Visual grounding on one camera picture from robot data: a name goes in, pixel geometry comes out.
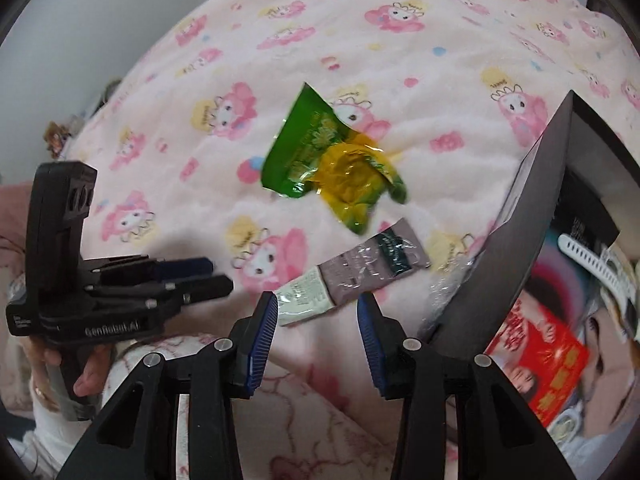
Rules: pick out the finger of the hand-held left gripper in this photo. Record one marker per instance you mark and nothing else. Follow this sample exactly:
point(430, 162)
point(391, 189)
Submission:
point(210, 287)
point(185, 267)

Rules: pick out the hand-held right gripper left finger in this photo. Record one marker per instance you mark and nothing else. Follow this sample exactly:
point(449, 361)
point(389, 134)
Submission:
point(262, 345)

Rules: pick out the pink printed pajamas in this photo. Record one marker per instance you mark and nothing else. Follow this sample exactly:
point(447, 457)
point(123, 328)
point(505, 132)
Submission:
point(310, 425)

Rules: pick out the yellow snack packet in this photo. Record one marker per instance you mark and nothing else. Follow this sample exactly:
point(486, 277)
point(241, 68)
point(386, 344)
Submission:
point(350, 175)

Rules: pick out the green snack packet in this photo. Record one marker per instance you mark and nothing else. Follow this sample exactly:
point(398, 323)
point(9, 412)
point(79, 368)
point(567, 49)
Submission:
point(300, 145)

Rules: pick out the white smartwatch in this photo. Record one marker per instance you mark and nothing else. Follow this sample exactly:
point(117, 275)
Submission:
point(585, 257)

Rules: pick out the person's left forearm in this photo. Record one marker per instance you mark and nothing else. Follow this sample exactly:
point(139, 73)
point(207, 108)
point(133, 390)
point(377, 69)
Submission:
point(45, 440)

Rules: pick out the brown sachet with dark label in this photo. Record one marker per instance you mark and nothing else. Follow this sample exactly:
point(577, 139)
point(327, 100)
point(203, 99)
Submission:
point(360, 265)

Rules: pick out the small brown toy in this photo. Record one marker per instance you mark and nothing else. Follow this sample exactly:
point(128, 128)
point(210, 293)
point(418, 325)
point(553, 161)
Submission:
point(57, 137)

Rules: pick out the person's left hand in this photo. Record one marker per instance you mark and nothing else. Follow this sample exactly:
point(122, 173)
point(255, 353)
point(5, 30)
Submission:
point(95, 372)

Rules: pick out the pink cartoon printed blanket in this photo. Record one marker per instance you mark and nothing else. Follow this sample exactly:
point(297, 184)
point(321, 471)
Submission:
point(400, 85)

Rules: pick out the red printed flyer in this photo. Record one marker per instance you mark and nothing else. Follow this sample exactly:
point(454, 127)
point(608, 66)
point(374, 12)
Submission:
point(545, 360)

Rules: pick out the black cardboard box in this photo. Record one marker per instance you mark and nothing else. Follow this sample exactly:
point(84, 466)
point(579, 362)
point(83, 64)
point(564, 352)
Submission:
point(525, 220)

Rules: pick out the clear plastic wrap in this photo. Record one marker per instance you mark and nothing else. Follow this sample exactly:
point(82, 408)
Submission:
point(455, 280)

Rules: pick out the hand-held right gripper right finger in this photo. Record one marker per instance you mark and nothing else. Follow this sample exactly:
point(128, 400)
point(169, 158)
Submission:
point(372, 345)

